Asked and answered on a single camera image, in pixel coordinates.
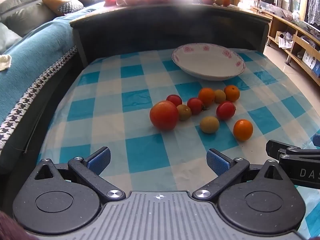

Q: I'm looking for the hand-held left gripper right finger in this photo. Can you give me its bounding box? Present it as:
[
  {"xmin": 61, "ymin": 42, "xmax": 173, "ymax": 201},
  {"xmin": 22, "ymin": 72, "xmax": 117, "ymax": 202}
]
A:
[{"xmin": 192, "ymin": 148, "xmax": 288, "ymax": 201}]

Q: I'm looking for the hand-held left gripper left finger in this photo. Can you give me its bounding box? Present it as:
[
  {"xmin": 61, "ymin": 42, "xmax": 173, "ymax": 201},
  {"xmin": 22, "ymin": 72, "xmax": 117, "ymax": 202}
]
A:
[{"xmin": 34, "ymin": 147, "xmax": 126, "ymax": 202}]

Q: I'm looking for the tan longan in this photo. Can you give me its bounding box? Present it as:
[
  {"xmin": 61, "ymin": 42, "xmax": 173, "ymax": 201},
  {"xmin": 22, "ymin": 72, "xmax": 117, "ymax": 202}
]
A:
[
  {"xmin": 214, "ymin": 89, "xmax": 227, "ymax": 104},
  {"xmin": 177, "ymin": 104, "xmax": 192, "ymax": 121},
  {"xmin": 199, "ymin": 116, "xmax": 220, "ymax": 134}
]

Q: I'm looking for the oblong red cherry tomato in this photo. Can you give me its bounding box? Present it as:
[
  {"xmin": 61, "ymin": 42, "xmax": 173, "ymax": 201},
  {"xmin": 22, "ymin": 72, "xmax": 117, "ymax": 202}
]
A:
[{"xmin": 216, "ymin": 101, "xmax": 236, "ymax": 121}]

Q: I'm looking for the large red tomato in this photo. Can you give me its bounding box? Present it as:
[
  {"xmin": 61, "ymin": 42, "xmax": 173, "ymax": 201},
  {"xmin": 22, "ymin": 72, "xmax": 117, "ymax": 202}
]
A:
[{"xmin": 149, "ymin": 100, "xmax": 179, "ymax": 131}]

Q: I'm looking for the small round cherry tomato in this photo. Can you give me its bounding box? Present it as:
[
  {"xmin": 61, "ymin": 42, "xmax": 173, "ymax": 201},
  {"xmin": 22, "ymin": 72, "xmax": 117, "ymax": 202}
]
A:
[{"xmin": 166, "ymin": 94, "xmax": 183, "ymax": 107}]

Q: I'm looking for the white floral plate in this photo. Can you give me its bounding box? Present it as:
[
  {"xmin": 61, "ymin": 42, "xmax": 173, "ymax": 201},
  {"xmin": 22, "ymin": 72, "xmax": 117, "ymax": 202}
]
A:
[{"xmin": 171, "ymin": 43, "xmax": 246, "ymax": 81}]

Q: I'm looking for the blue white checkered tablecloth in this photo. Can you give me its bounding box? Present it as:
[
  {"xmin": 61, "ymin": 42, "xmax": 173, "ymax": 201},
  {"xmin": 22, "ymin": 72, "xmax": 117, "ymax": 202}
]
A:
[{"xmin": 39, "ymin": 46, "xmax": 320, "ymax": 240}]

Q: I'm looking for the cherry tomato with stem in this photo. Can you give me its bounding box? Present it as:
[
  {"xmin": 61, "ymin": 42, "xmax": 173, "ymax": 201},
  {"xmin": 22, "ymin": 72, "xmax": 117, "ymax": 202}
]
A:
[{"xmin": 187, "ymin": 97, "xmax": 210, "ymax": 115}]

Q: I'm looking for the wooden media cabinet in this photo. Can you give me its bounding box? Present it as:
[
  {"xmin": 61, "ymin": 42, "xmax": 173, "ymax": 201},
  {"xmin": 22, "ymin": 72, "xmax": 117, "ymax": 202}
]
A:
[{"xmin": 252, "ymin": 6, "xmax": 320, "ymax": 87}]

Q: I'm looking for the maroon clothing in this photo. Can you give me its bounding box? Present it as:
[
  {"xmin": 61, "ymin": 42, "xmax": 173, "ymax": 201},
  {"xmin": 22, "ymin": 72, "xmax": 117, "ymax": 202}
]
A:
[{"xmin": 0, "ymin": 211, "xmax": 32, "ymax": 240}]

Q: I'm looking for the white crumpled tissue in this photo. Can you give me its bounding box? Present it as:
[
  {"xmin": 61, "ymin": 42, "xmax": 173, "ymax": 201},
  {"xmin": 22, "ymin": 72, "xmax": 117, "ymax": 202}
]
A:
[{"xmin": 0, "ymin": 54, "xmax": 12, "ymax": 71}]

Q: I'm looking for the white lace cloth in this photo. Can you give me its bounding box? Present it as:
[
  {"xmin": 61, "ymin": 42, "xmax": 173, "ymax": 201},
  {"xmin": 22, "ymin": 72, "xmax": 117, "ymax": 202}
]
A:
[{"xmin": 307, "ymin": 0, "xmax": 320, "ymax": 26}]

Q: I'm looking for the dark curved wood-topped table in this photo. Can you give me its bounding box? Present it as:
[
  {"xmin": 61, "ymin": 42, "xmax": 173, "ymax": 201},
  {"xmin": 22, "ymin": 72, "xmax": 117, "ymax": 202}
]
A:
[{"xmin": 69, "ymin": 2, "xmax": 273, "ymax": 68}]

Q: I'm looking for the light grey pillow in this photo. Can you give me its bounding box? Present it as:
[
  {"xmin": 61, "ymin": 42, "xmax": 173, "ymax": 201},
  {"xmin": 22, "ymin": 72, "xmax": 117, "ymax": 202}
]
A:
[{"xmin": 0, "ymin": 22, "xmax": 22, "ymax": 54}]

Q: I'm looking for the grey sofa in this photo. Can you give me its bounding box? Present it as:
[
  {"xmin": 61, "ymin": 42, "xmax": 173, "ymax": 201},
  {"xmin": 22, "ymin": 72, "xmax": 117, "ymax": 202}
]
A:
[{"xmin": 0, "ymin": 0, "xmax": 85, "ymax": 38}]

